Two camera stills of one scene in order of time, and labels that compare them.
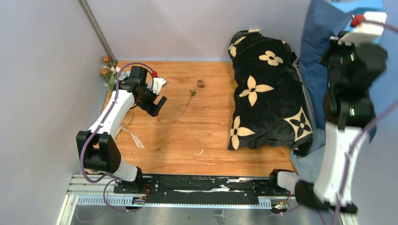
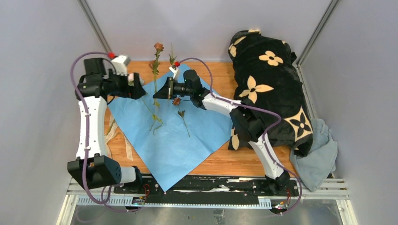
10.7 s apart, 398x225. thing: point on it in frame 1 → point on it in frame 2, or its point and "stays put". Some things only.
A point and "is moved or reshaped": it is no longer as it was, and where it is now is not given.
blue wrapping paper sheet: (324, 19) → (175, 136)
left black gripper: (152, 108) → (136, 92)
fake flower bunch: (109, 71) is moved or reshaped
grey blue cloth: (307, 168) stays put
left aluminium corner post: (97, 29) stays put
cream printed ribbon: (122, 127) is moved or reshaped
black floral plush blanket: (271, 107) stays put
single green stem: (200, 83) → (176, 101)
